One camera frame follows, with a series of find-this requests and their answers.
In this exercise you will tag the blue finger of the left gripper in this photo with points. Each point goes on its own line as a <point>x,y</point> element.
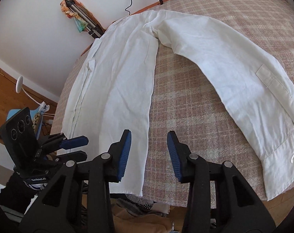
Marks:
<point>74,142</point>
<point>77,156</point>

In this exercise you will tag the pink plaid bed blanket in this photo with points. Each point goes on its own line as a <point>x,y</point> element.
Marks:
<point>185,101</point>

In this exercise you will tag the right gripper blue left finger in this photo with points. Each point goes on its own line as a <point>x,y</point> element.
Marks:
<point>58,208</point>

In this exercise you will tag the white button-up shirt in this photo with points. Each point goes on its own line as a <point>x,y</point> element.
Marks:
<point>113,90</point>

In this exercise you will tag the leopard print cloth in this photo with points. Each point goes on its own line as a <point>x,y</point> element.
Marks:
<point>37,121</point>

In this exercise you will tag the folded silver tripod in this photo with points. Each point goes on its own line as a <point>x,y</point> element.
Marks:
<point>95,30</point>

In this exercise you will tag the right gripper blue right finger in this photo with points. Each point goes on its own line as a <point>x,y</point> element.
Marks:
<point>219,198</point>

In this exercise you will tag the colourful orange scarf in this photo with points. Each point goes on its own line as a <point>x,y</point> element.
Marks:
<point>80,24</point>

